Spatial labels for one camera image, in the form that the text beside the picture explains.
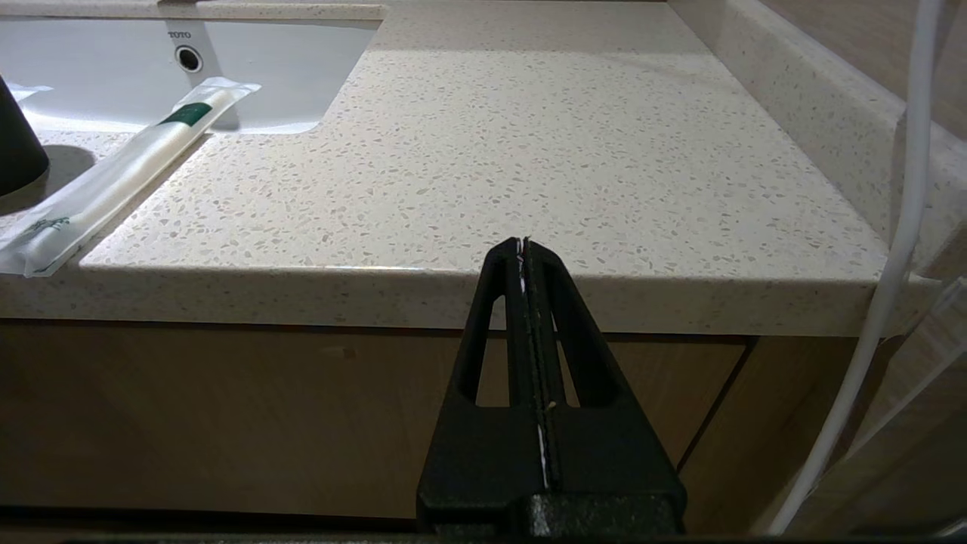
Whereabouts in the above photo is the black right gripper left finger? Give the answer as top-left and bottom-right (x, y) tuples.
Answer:
(418, 238), (546, 533)

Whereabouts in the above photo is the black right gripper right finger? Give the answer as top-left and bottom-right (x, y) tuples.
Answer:
(527, 238), (687, 533)

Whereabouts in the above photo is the wooden vanity cabinet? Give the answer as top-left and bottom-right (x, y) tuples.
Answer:
(0, 317), (862, 530)

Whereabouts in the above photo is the white sink basin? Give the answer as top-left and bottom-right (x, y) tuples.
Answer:
(0, 17), (382, 135)

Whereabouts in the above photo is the long green label packet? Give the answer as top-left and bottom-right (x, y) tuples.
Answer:
(0, 76), (262, 278)

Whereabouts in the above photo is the dark tumbler cup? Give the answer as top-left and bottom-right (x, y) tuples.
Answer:
(0, 76), (50, 199)

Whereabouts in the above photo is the white hanging cable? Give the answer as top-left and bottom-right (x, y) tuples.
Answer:
(767, 0), (945, 537)

